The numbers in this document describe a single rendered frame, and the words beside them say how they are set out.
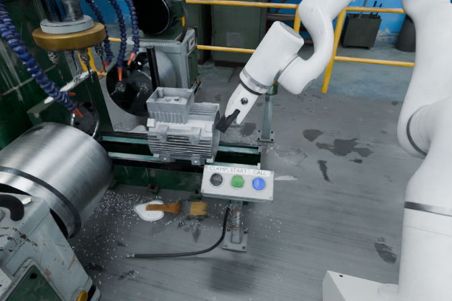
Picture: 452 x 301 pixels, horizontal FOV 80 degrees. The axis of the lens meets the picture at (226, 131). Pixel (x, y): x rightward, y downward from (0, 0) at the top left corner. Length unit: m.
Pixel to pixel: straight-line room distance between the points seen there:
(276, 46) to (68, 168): 0.53
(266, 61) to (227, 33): 3.32
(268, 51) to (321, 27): 0.13
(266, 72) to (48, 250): 0.57
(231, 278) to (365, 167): 0.69
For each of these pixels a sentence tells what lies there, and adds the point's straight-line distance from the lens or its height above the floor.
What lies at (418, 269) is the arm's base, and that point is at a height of 1.02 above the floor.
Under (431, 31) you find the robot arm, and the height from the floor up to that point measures 1.37.
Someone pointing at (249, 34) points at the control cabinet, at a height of 0.51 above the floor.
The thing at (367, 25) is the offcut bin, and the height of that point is 0.41.
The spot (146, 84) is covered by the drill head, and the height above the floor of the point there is 1.08.
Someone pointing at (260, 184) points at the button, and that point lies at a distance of 0.64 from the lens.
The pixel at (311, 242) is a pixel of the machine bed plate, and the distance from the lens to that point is 0.90.
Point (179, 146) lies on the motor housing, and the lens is 0.83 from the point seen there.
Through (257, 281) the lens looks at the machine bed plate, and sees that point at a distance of 0.81.
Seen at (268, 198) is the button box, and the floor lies 1.05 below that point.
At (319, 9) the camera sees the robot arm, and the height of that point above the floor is 1.40.
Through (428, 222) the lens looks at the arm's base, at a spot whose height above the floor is 1.09.
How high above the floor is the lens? 1.53
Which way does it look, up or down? 35 degrees down
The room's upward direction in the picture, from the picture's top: straight up
